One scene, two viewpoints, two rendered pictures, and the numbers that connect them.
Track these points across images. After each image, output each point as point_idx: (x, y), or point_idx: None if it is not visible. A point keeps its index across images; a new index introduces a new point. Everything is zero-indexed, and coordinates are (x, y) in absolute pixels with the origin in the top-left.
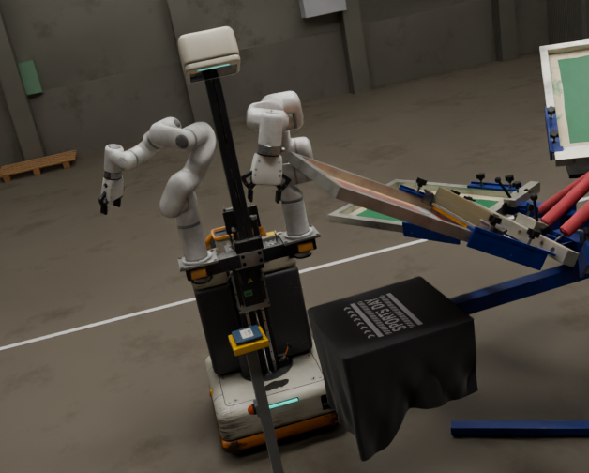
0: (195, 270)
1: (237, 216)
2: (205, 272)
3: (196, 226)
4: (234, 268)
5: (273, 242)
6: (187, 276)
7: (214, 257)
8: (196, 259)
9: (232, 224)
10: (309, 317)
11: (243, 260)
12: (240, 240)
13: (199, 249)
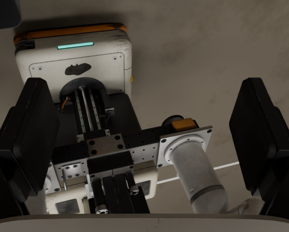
0: (189, 127)
1: (130, 210)
2: (174, 125)
3: (199, 189)
4: (132, 132)
5: (70, 171)
6: (197, 124)
7: (162, 147)
8: (190, 142)
9: (135, 200)
10: (17, 2)
11: (119, 142)
12: (123, 172)
13: (188, 156)
